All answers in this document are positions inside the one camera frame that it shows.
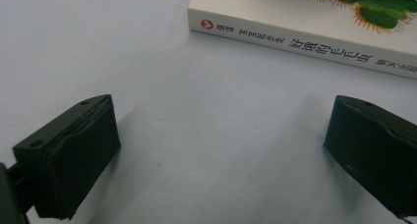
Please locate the white picture book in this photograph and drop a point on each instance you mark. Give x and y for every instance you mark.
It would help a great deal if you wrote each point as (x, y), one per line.
(295, 17)

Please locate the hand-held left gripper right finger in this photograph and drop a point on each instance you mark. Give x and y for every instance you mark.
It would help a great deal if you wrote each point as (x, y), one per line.
(373, 148)

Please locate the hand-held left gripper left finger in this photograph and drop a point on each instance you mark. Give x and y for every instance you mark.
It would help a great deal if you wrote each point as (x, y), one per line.
(75, 158)

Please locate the light blue table mat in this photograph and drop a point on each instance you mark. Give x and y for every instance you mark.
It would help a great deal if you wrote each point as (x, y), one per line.
(213, 145)

